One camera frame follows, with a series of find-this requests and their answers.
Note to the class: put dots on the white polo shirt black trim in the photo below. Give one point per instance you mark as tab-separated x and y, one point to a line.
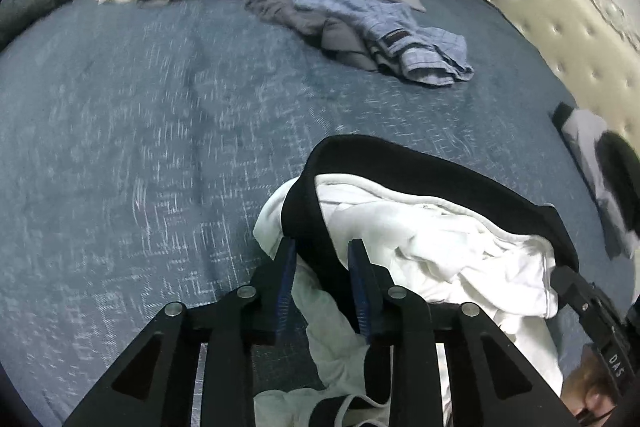
430	247

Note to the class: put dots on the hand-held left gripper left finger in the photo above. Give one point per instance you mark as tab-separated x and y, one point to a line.
286	287

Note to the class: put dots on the cream tufted headboard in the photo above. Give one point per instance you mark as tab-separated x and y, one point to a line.
575	17

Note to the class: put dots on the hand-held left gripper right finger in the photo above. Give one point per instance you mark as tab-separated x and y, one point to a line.
361	292

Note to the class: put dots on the person's right hand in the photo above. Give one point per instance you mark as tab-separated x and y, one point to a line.
587	382

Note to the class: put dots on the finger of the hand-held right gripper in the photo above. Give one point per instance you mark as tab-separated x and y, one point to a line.
575	292

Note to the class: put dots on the folded grey garment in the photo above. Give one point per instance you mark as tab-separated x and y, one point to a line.
585	142

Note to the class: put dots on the dark grey garment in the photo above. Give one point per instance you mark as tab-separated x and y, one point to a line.
280	4

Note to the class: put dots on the blue checked shorts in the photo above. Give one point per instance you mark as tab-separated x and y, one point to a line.
380	17

